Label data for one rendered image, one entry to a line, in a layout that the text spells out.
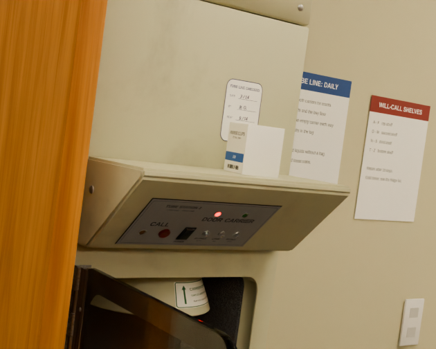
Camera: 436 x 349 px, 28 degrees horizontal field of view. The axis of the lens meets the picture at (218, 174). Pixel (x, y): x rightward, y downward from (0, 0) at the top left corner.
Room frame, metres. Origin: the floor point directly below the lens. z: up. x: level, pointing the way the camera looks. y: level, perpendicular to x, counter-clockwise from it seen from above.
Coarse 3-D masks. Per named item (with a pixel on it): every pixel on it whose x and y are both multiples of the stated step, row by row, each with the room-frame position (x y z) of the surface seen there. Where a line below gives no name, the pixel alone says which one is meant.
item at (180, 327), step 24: (96, 288) 0.93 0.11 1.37; (120, 288) 0.88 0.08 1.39; (96, 312) 0.92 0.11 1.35; (120, 312) 0.87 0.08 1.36; (144, 312) 0.83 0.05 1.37; (168, 312) 0.79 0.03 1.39; (96, 336) 0.91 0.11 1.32; (120, 336) 0.87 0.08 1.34; (144, 336) 0.83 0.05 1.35; (168, 336) 0.79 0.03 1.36; (192, 336) 0.75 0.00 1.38; (216, 336) 0.72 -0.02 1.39
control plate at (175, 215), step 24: (144, 216) 0.94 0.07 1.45; (168, 216) 0.96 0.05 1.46; (192, 216) 0.98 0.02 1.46; (240, 216) 1.02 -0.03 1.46; (264, 216) 1.05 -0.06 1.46; (120, 240) 0.97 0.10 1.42; (144, 240) 0.98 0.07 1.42; (168, 240) 1.01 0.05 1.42; (192, 240) 1.03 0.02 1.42; (216, 240) 1.05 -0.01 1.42; (240, 240) 1.07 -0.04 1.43
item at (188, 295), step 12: (144, 288) 1.09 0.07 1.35; (156, 288) 1.09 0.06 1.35; (168, 288) 1.10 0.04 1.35; (180, 288) 1.10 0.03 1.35; (192, 288) 1.12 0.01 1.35; (204, 288) 1.16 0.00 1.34; (168, 300) 1.09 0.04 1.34; (180, 300) 1.10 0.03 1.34; (192, 300) 1.11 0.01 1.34; (204, 300) 1.14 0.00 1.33; (192, 312) 1.11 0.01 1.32; (204, 312) 1.13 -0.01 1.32
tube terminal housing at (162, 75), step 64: (128, 0) 0.99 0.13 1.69; (192, 0) 1.05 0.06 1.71; (128, 64) 1.00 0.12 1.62; (192, 64) 1.06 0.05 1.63; (256, 64) 1.12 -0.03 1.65; (128, 128) 1.00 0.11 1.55; (192, 128) 1.06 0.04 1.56; (128, 256) 1.02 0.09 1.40; (192, 256) 1.08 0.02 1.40; (256, 256) 1.15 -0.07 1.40; (256, 320) 1.16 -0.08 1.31
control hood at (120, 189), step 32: (96, 160) 0.96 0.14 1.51; (128, 160) 1.00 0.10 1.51; (96, 192) 0.95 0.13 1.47; (128, 192) 0.90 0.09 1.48; (160, 192) 0.92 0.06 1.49; (192, 192) 0.94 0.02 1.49; (224, 192) 0.97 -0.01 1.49; (256, 192) 0.99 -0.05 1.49; (288, 192) 1.02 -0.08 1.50; (320, 192) 1.05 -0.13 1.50; (96, 224) 0.94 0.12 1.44; (128, 224) 0.95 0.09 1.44; (288, 224) 1.09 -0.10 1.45
